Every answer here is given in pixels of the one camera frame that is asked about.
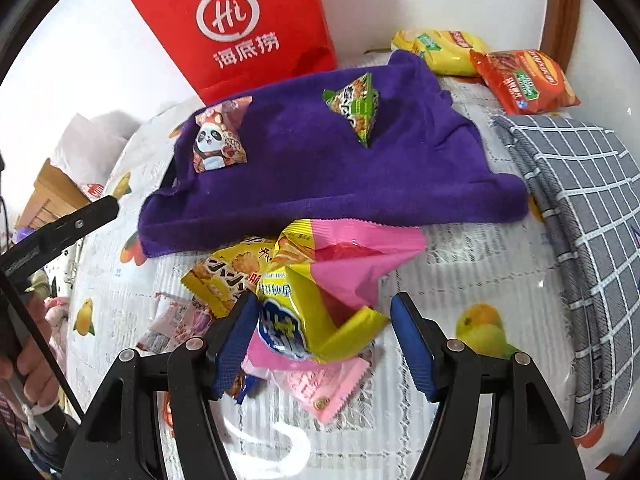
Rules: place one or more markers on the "fruit print tablecloth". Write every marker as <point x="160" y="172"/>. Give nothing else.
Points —
<point x="450" y="270"/>

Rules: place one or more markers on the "white paper bag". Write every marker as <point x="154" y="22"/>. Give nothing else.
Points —
<point x="90" y="150"/>

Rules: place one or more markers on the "blue snack packet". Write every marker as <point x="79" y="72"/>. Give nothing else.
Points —
<point x="248" y="387"/>

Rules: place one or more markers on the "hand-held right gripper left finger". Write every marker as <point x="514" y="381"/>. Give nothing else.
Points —
<point x="235" y="345"/>

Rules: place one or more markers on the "person's left hand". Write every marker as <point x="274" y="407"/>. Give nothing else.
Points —
<point x="37" y="330"/>

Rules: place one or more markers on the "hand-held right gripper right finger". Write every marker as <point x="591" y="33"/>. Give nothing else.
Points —
<point x="415" y="350"/>

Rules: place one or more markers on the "yellow fried snack packet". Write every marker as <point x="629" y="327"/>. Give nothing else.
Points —
<point x="225" y="275"/>

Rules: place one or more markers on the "white and pink candy packet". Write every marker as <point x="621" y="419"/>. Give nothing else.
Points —
<point x="170" y="320"/>

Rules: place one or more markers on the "wooden door frame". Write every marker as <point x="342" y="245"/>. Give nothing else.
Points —
<point x="562" y="20"/>

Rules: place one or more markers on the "yellow and pink snack packet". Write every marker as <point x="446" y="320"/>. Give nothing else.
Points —
<point x="320" y="320"/>

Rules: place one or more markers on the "pink small snack packet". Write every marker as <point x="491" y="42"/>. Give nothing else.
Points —
<point x="320" y="385"/>

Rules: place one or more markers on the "yellow chips packet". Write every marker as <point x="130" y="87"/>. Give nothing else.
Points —
<point x="440" y="55"/>

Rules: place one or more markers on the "wooden side table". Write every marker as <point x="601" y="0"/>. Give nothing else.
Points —
<point x="45" y="200"/>

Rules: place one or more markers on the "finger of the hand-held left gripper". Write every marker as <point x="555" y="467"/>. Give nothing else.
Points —
<point x="80" y="222"/>

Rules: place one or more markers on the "panda print snack packet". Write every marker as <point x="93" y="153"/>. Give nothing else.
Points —
<point x="215" y="140"/>

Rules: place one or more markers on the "purple cloth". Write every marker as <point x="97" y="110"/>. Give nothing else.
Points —
<point x="300" y="175"/>

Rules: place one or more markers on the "orange chips packet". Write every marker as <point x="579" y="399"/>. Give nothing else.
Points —
<point x="525" y="82"/>

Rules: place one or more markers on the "grey checked cloth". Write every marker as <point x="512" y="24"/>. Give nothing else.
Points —
<point x="575" y="210"/>

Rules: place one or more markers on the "green triangular snack packet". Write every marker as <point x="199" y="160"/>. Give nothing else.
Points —
<point x="357" y="105"/>

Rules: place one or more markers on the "red paper bag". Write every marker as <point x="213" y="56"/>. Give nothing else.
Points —
<point x="240" y="60"/>

